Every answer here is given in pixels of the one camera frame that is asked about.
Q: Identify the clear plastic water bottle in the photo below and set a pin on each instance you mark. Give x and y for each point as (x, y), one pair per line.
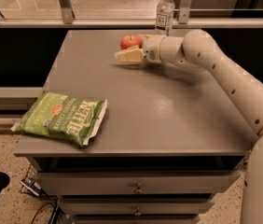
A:
(164, 17)

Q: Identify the green jalapeno chip bag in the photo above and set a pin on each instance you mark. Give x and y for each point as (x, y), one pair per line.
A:
(63, 117)

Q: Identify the grey drawer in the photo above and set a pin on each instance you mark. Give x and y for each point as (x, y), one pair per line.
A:
(129, 183)
(135, 207)
(136, 220)

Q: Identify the red apple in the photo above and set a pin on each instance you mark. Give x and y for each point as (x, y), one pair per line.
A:
(128, 41)

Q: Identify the grey middle drawer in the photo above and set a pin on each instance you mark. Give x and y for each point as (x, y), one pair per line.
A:
(135, 207)

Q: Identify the metal glass railing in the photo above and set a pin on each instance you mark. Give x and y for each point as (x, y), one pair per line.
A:
(129, 13)

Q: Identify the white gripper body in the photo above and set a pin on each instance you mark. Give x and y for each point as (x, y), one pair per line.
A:
(152, 48)

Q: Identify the black power strip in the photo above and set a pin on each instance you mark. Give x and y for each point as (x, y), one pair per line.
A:
(32, 186)

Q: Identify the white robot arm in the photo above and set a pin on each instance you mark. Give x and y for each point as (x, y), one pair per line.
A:
(198, 49)

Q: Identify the grey top drawer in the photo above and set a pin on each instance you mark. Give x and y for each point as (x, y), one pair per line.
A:
(129, 183)

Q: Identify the grey bottom drawer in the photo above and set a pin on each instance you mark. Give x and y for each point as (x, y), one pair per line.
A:
(136, 220)

